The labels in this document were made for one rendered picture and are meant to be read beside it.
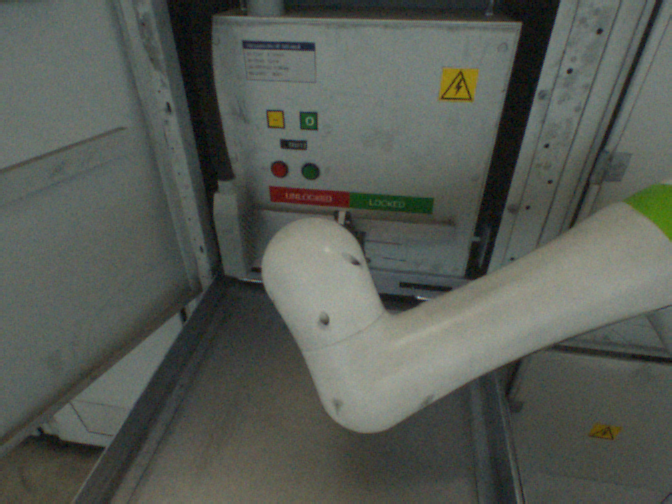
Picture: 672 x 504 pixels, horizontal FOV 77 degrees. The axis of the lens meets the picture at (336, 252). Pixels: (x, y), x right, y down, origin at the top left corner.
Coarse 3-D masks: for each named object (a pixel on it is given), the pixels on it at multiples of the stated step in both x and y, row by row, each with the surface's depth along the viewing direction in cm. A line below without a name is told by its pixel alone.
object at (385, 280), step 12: (252, 276) 95; (372, 276) 90; (384, 276) 89; (396, 276) 89; (408, 276) 88; (420, 276) 88; (432, 276) 88; (444, 276) 88; (456, 276) 88; (468, 276) 88; (384, 288) 91; (396, 288) 91; (408, 288) 90; (420, 288) 90; (432, 288) 89; (444, 288) 89
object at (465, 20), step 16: (224, 16) 66; (240, 16) 66; (256, 16) 65; (272, 16) 65; (288, 16) 65; (304, 16) 69; (320, 16) 69; (336, 16) 69; (352, 16) 69; (368, 16) 69; (384, 16) 69; (400, 16) 69; (416, 16) 69; (432, 16) 69; (448, 16) 69; (464, 16) 69; (480, 16) 69; (496, 16) 69; (512, 64) 63; (496, 128) 69; (464, 272) 87
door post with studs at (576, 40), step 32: (576, 0) 55; (608, 0) 54; (576, 32) 56; (544, 64) 59; (576, 64) 58; (544, 96) 60; (576, 96) 61; (544, 128) 64; (544, 160) 67; (512, 192) 71; (544, 192) 70; (512, 224) 75; (512, 256) 78
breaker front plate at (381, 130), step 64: (320, 64) 68; (384, 64) 66; (448, 64) 65; (256, 128) 76; (320, 128) 74; (384, 128) 72; (448, 128) 70; (256, 192) 84; (384, 192) 79; (448, 192) 77; (384, 256) 88; (448, 256) 85
